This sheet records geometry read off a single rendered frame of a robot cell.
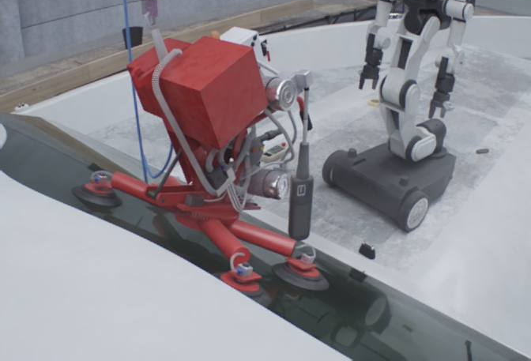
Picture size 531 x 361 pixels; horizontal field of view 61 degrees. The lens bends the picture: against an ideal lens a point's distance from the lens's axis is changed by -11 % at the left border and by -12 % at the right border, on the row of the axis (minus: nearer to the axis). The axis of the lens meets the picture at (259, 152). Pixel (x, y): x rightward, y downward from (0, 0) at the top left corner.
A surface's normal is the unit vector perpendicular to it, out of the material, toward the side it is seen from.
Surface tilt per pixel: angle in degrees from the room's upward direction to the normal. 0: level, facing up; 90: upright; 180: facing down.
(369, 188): 90
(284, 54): 90
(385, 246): 0
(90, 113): 90
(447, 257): 10
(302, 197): 90
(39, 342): 21
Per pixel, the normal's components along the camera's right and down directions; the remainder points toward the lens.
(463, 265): 0.22, -0.76
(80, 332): 0.27, -0.94
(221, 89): 0.75, 0.31
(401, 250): 0.00, -0.88
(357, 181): -0.80, 0.28
